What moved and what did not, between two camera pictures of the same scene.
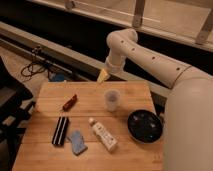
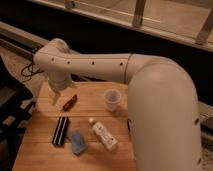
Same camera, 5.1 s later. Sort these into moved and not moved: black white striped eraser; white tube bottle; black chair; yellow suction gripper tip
Moved: yellow suction gripper tip
Not moved: white tube bottle; black chair; black white striped eraser
